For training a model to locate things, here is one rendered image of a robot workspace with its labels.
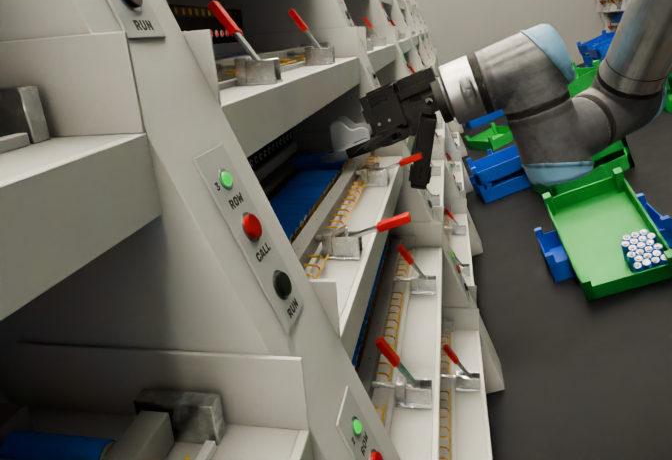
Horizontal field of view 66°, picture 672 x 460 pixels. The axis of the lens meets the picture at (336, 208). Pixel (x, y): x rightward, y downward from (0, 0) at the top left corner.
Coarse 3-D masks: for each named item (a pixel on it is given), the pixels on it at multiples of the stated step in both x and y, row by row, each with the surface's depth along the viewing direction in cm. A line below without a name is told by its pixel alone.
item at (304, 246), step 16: (352, 160) 85; (352, 176) 76; (336, 192) 69; (320, 208) 63; (336, 208) 65; (352, 208) 66; (320, 224) 57; (304, 240) 53; (304, 256) 51; (320, 256) 52
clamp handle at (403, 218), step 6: (396, 216) 53; (402, 216) 52; (408, 216) 52; (378, 222) 53; (384, 222) 53; (390, 222) 52; (396, 222) 52; (402, 222) 52; (408, 222) 52; (348, 228) 54; (366, 228) 54; (372, 228) 53; (378, 228) 53; (384, 228) 53; (390, 228) 52; (354, 234) 54; (360, 234) 53; (366, 234) 53
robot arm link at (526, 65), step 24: (504, 48) 70; (528, 48) 68; (552, 48) 68; (480, 72) 70; (504, 72) 70; (528, 72) 69; (552, 72) 69; (504, 96) 71; (528, 96) 70; (552, 96) 69
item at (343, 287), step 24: (312, 144) 98; (264, 168) 79; (384, 192) 75; (360, 216) 66; (384, 216) 68; (384, 240) 68; (336, 264) 53; (360, 264) 52; (336, 288) 39; (360, 288) 49; (336, 312) 39; (360, 312) 49
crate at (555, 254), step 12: (648, 204) 141; (660, 216) 133; (540, 228) 151; (660, 228) 137; (540, 240) 152; (552, 240) 153; (552, 252) 151; (564, 252) 148; (552, 264) 135; (564, 264) 134; (564, 276) 135
